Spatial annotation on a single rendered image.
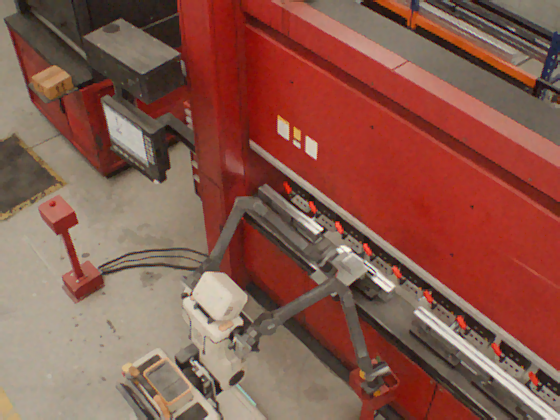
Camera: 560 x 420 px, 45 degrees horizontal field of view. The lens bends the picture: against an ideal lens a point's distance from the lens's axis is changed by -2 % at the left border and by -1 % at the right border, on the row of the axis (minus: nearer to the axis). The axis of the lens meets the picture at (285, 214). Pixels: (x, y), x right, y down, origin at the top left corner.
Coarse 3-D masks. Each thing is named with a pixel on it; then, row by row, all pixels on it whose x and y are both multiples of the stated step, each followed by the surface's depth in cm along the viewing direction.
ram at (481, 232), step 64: (256, 64) 344; (320, 64) 311; (256, 128) 376; (320, 128) 330; (384, 128) 293; (384, 192) 316; (448, 192) 282; (512, 192) 255; (448, 256) 304; (512, 256) 272; (512, 320) 292
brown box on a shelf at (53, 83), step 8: (40, 72) 474; (48, 72) 473; (56, 72) 473; (64, 72) 473; (40, 80) 466; (48, 80) 466; (56, 80) 467; (64, 80) 469; (32, 88) 479; (40, 88) 469; (48, 88) 463; (56, 88) 467; (64, 88) 472; (72, 88) 478; (40, 96) 472; (48, 96) 467; (56, 96) 471
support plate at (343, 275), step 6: (342, 252) 374; (336, 258) 371; (342, 258) 371; (336, 264) 368; (318, 270) 365; (342, 270) 365; (354, 270) 365; (360, 270) 365; (366, 270) 366; (312, 276) 363; (318, 276) 363; (324, 276) 363; (342, 276) 363; (348, 276) 363; (318, 282) 360; (348, 282) 360; (330, 294) 355; (336, 294) 355
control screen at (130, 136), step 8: (104, 104) 372; (112, 112) 370; (112, 120) 376; (120, 120) 369; (112, 128) 382; (120, 128) 374; (128, 128) 367; (136, 128) 360; (112, 136) 388; (120, 136) 380; (128, 136) 372; (136, 136) 365; (120, 144) 386; (128, 144) 378; (136, 144) 371; (136, 152) 376; (144, 152) 369; (144, 160) 375
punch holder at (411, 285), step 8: (400, 264) 335; (400, 272) 339; (408, 272) 334; (408, 280) 337; (416, 280) 332; (424, 280) 327; (408, 288) 340; (416, 288) 335; (424, 288) 334; (416, 296) 338
